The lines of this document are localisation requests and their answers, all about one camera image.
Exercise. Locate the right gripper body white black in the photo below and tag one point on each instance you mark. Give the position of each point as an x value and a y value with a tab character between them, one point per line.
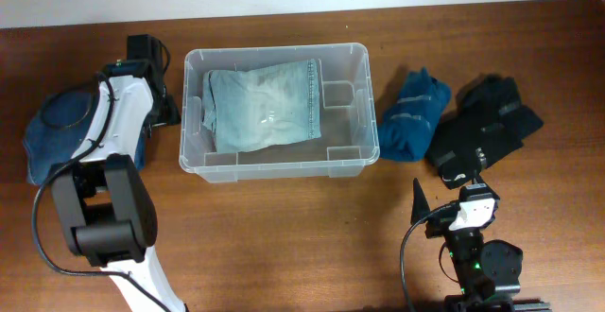
440	226

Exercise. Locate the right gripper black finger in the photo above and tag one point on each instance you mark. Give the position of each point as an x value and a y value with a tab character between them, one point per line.
481	162
420	207

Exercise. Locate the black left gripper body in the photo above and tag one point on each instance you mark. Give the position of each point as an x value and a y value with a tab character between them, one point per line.
165	110

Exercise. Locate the dark blue jeans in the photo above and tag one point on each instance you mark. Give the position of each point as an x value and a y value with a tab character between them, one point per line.
67	125

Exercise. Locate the light blue jeans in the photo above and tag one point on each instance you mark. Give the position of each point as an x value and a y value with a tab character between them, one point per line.
271	106

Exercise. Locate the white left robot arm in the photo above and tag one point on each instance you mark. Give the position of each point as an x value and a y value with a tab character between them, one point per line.
105	211

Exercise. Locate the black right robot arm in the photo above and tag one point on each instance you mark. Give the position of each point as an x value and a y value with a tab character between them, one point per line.
487	272

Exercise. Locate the black folded garment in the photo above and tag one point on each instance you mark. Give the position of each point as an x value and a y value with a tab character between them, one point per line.
492	116

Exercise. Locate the teal folded garment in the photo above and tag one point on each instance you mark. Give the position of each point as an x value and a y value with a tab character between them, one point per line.
409	125

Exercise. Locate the clear plastic storage box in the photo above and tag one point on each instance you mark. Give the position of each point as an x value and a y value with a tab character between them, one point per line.
348	125

